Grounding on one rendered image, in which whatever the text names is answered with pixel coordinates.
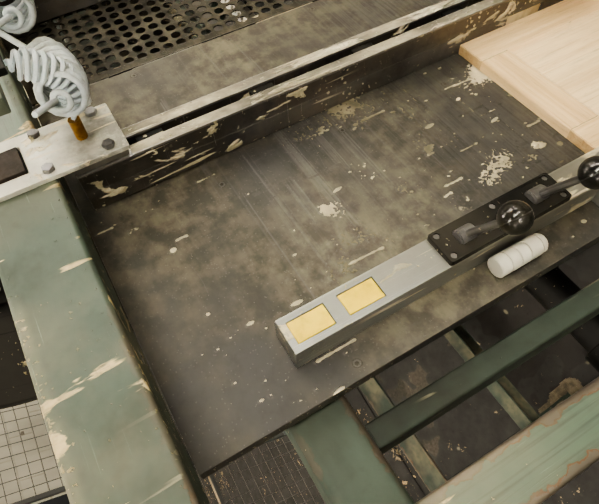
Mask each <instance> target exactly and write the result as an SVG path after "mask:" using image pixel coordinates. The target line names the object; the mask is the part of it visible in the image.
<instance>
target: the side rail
mask: <svg viewBox="0 0 599 504"><path fill-rule="evenodd" d="M598 461H599V377H597V378H596V379H594V380H593V381H592V382H590V383H589V384H587V385H586V386H584V387H583V388H581V389H580V390H579V391H577V392H576V393H574V394H573V395H571V396H570V397H568V398H567V399H565V400H564V401H563V402H561V403H560V404H558V405H557V406H555V407H554V408H552V409H551V410H550V411H548V412H547V413H545V414H544V415H542V416H541V417H539V418H538V419H537V420H535V421H534V422H532V423H531V424H529V425H528V426H526V427H525V428H523V429H522V430H521V431H519V432H518V433H516V434H515V435H513V436H512V437H510V438H509V439H508V440H506V441H505V442H503V443H502V444H500V445H499V446H497V447H496V448H494V449H493V450H492V451H490V452H489V453H487V454H486V455H484V456H483V457H481V458H480V459H479V460H477V461H476V462H474V463H473V464H471V465H470V466H468V467H467V468H466V469H464V470H463V471H461V472H460V473H458V474H457V475H455V476H454V477H452V478H451V479H450V480H448V481H447V482H445V483H444V484H442V485H441V486H439V487H438V488H437V489H435V490H434V491H432V492H431V493H429V494H428V495H426V496H425V497H424V498H422V499H421V500H419V501H418V502H416V503H415V504H541V503H543V502H544V501H545V500H547V499H548V498H549V497H551V496H552V495H553V494H555V493H556V492H557V491H559V490H560V489H561V488H563V487H564V486H565V485H567V484H568V483H569V482H571V481H572V480H573V479H575V478H576V477H577V476H579V475H580V474H581V473H583V472H584V471H585V470H587V469H588V468H590V467H591V466H592V465H594V464H595V463H596V462H598Z"/></svg>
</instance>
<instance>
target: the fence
mask: <svg viewBox="0 0 599 504"><path fill-rule="evenodd" d="M598 155H599V147H597V148H595V149H594V150H592V151H590V152H588V153H586V154H584V155H582V156H581V157H579V158H577V159H575V160H573V161H571V162H569V163H568V164H566V165H564V166H562V167H560V168H558V169H556V170H555V171H553V172H551V173H549V174H548V175H550V176H551V177H552V178H553V179H554V180H555V181H557V182H558V183H559V182H562V181H564V180H567V179H569V178H572V177H574V176H577V171H578V168H579V166H580V164H581V163H582V162H583V161H584V160H585V159H587V158H589V157H591V156H598ZM566 190H567V191H568V192H570V193H571V194H572V196H571V198H570V200H569V201H567V202H565V203H564V204H562V205H560V206H558V207H557V208H555V209H553V210H551V211H549V212H548V213H546V214H544V215H542V216H541V217H539V218H537V219H535V220H534V223H533V225H532V227H531V228H530V229H529V230H528V231H527V232H526V233H524V234H521V235H516V236H514V235H507V236H505V237H503V238H501V239H500V240H498V241H496V242H494V243H493V244H491V245H489V246H487V247H485V248H484V249H482V250H480V251H478V252H477V253H475V254H473V255H471V256H469V257H468V258H466V259H464V260H462V261H461V262H459V263H457V264H455V265H453V266H450V265H449V264H448V263H447V262H446V261H445V259H444V258H443V257H442V256H441V255H440V254H439V253H438V252H437V251H436V250H435V248H434V247H433V246H432V245H431V244H430V243H429V242H428V241H427V239H426V240H424V241H423V242H421V243H419V244H417V245H415V246H413V247H411V248H410V249H408V250H406V251H404V252H402V253H400V254H398V255H397V256H395V257H393V258H391V259H389V260H387V261H385V262H384V263H382V264H380V265H378V266H376V267H374V268H372V269H370V270H369V271H367V272H365V273H363V274H361V275H359V276H357V277H356V278H354V279H352V280H350V281H348V282H346V283H344V284H343V285H341V286H339V287H337V288H335V289H333V290H331V291H330V292H328V293H326V294H324V295H322V296H320V297H318V298H317V299H315V300H313V301H311V302H309V303H307V304H305V305H304V306H302V307H300V308H298V309H296V310H294V311H292V312H291V313H289V314H287V315H285V316H283V317H281V318H279V319H278V320H276V321H275V326H276V332H277V336H278V338H279V340H280V341H281V343H282V345H283V346H284V348H285V349H286V351H287V353H288V354H289V356H290V357H291V359H292V361H293V362H294V364H295V365H296V367H297V368H298V367H300V366H302V365H304V364H305V363H307V362H309V361H311V360H312V359H314V358H316V357H318V356H319V355H321V354H323V353H325V352H326V351H328V350H330V349H332V348H333V347H335V346H337V345H339V344H340V343H342V342H344V341H346V340H347V339H349V338H351V337H353V336H355V335H356V334H358V333H360V332H362V331H363V330H365V329H367V328H369V327H370V326H372V325H374V324H376V323H377V322H379V321H381V320H383V319H384V318H386V317H388V316H390V315H391V314H393V313H395V312H397V311H398V310H400V309H402V308H404V307H405V306H407V305H409V304H411V303H412V302H414V301H416V300H418V299H419V298H421V297H423V296H425V295H426V294H428V293H430V292H432V291H433V290H435V289H437V288H439V287H440V286H442V285H444V284H446V283H447V282H449V281H451V280H453V279H454V278H456V277H458V276H460V275H461V274H463V273H465V272H467V271H468V270H470V269H472V268H474V267H475V266H477V265H479V264H481V263H482V262H484V261H486V260H488V259H489V258H490V257H492V256H493V255H495V254H497V253H499V252H500V251H502V250H504V249H506V248H508V247H509V246H511V245H513V244H514V243H516V242H518V241H520V240H521V239H523V238H525V237H527V236H528V235H531V234H533V233H535V232H537V231H538V230H540V229H542V228H544V227H545V226H547V225H549V224H551V223H553V222H554V221H556V220H558V219H560V218H561V217H563V216H565V215H567V214H568V213H570V212H572V211H574V210H575V209H577V208H579V207H581V206H582V205H584V204H586V203H588V202H589V201H591V200H592V199H593V198H594V196H595V195H596V193H597V192H598V191H599V189H598V190H593V189H588V188H586V187H584V186H583V185H582V184H581V183H580V184H577V185H574V186H572V187H569V188H566ZM370 278H372V279H373V281H374V282H375V283H376V284H377V286H378V287H379V288H380V289H381V291H382V292H383V293H384V294H385V296H384V297H383V298H381V299H379V300H377V301H375V302H374V303H372V304H370V305H368V306H367V307H365V308H363V309H361V310H359V311H358V312H356V313H354V314H352V315H350V314H349V313H348V311H347V310H346V309H345V307H344V306H343V305H342V303H341V302H340V300H339V299H338V298H337V296H338V295H340V294H342V293H344V292H346V291H348V290H349V289H351V288H353V287H355V286H357V285H359V284H360V283H362V282H364V281H366V280H368V279H370ZM320 305H323V306H324V307H325V308H326V310H327V311H328V313H329V314H330V316H331V317H332V318H333V320H334V321H335V323H336V324H334V325H332V326H331V327H329V328H327V329H325V330H324V331H322V332H320V333H318V334H316V335H315V336H313V337H311V338H309V339H307V340H306V341H304V342H302V343H300V344H298V343H297V341H296V340H295V338H294V336H293V335H292V333H291V332H290V330H289V329H288V327H287V325H286V324H287V323H289V322H290V321H292V320H294V319H296V318H298V317H300V316H302V315H303V314H305V313H307V312H309V311H311V310H313V309H314V308H316V307H318V306H320Z"/></svg>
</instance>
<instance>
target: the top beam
mask: <svg viewBox="0 0 599 504"><path fill-rule="evenodd" d="M0 54H1V57H2V59H3V60H4V59H10V56H9V54H8V52H7V50H6V48H5V45H4V43H3V41H2V39H1V37H0ZM6 68H7V70H8V74H7V75H5V76H2V77H0V84H1V87H2V89H3V92H4V94H5V97H6V99H7V101H8V104H9V106H10V109H11V113H9V114H6V115H3V116H0V143H1V142H4V141H6V140H9V139H11V138H14V137H18V136H20V135H23V134H25V133H26V132H27V131H29V130H30V129H38V128H41V126H40V123H39V121H38V119H37V118H34V117H33V116H32V115H31V113H32V111H34V110H33V108H32V105H31V103H30V101H29V99H28V97H27V94H26V92H25V90H24V88H23V85H22V83H21V82H20V81H18V78H17V72H16V70H15V71H14V72H10V71H9V69H8V66H6ZM0 278H1V281H2V285H3V288H4V291H5V294H6V298H7V301H8V304H9V307H10V311H11V314H12V317H13V320H14V324H15V327H16V330H17V333H18V337H19V340H20V343H21V346H22V350H23V353H24V356H25V359H26V363H27V366H28V369H29V372H30V376H31V379H32V382H33V385H34V389H35V392H36V395H37V398H38V402H39V405H40V408H41V411H42V415H43V418H44V421H45V424H46V428H47V431H48V434H49V437H50V441H51V444H52V447H53V450H54V454H55V457H56V460H57V463H58V467H59V470H60V473H61V476H62V480H63V483H64V486H65V489H66V493H67V496H68V499H69V502H70V504H210V502H209V500H208V498H207V495H206V493H205V491H204V489H203V486H202V484H201V482H200V480H199V477H198V475H197V473H196V471H195V469H194V466H193V464H192V462H191V460H190V457H189V455H188V453H187V451H186V449H185V446H184V444H183V442H182V440H181V437H180V435H179V433H178V431H177V428H176V426H175V424H174V422H173V420H172V417H171V415H170V413H169V411H168V408H167V406H166V404H165V402H164V399H163V397H162V395H161V393H160V391H159V388H158V386H157V384H156V382H155V379H154V377H153V375H152V373H151V371H150V368H149V366H148V364H147V362H146V359H145V357H144V355H143V353H142V350H141V348H140V346H139V344H138V342H137V339H136V337H135V335H134V333H133V330H132V328H131V326H130V324H129V322H128V319H127V317H126V315H125V313H124V310H123V308H122V306H121V304H120V301H119V299H118V297H117V295H116V293H115V290H114V288H113V286H112V284H111V281H110V279H109V277H108V275H107V273H106V270H105V268H104V266H103V264H102V261H101V259H100V257H99V255H98V252H97V250H96V248H95V246H94V244H93V241H92V239H91V237H90V235H89V232H88V230H87V228H86V226H85V224H84V221H83V219H82V217H81V215H80V212H79V210H78V208H77V206H76V203H75V201H74V199H73V197H72V195H71V192H70V190H69V188H68V186H67V183H66V181H65V179H64V177H60V178H58V179H55V180H53V181H51V182H48V183H46V184H43V185H41V186H38V187H37V188H34V189H32V190H30V191H27V192H25V193H22V194H20V195H17V196H15V197H13V198H10V199H8V200H5V201H3V202H0Z"/></svg>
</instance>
